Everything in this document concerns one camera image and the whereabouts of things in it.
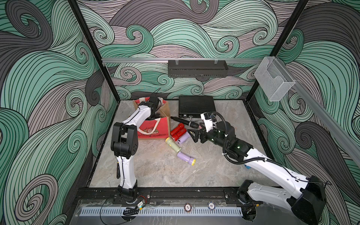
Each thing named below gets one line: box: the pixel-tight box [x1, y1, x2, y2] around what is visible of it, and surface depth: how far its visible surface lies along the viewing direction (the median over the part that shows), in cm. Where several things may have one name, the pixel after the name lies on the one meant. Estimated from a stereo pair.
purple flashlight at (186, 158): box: [177, 151, 197, 166], surface depth 87 cm
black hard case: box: [178, 95, 217, 119], surface depth 113 cm
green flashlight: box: [165, 136, 182, 153], surface depth 92 cm
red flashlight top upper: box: [170, 122, 185, 136], surface depth 102 cm
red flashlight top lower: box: [171, 127, 187, 142], surface depth 97 cm
